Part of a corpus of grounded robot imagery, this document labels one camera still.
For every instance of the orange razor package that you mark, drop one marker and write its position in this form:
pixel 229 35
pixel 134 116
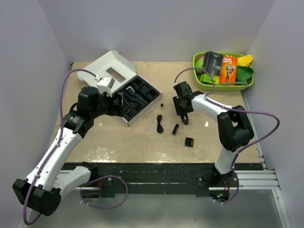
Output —
pixel 228 70

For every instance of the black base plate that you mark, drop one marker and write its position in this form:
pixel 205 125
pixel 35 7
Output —
pixel 152 178

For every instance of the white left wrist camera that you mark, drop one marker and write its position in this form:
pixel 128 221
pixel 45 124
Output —
pixel 105 85

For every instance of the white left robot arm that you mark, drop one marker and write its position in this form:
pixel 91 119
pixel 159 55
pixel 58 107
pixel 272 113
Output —
pixel 42 190

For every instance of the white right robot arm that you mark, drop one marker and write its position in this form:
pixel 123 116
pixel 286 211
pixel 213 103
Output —
pixel 234 128

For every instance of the black comb attachment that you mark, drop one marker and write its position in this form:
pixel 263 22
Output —
pixel 189 142

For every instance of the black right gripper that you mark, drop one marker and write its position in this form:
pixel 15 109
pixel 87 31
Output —
pixel 180 111

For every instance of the green leaf item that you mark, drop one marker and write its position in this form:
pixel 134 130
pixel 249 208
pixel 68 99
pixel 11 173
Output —
pixel 244 73

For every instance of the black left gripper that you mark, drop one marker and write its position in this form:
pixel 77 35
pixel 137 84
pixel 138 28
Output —
pixel 116 109

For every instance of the yellow cloth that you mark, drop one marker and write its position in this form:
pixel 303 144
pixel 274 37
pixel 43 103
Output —
pixel 245 61

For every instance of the aluminium rail frame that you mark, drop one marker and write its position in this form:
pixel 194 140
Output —
pixel 248 180

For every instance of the silver black hair clipper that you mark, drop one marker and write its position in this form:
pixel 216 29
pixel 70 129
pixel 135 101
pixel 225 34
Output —
pixel 185 119

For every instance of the white clipper kit box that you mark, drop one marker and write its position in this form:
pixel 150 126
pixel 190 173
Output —
pixel 139 94

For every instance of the green plastic basket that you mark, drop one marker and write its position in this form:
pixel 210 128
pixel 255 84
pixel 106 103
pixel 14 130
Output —
pixel 238 86

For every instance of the black razor box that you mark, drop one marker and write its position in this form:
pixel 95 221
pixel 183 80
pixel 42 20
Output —
pixel 212 64

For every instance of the black cylindrical battery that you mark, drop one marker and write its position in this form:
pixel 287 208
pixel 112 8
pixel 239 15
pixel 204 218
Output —
pixel 175 129

